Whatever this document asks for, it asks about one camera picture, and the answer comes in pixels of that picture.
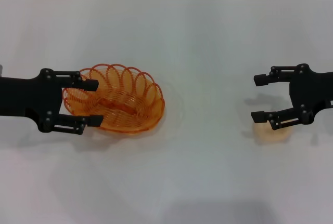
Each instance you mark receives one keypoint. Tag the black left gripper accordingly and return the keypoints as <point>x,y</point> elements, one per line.
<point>26,96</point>

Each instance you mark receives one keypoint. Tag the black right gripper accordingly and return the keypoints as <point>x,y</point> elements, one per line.
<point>309,94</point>

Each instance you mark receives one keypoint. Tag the pale round bread bun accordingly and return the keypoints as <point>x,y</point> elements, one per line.
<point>270,133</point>

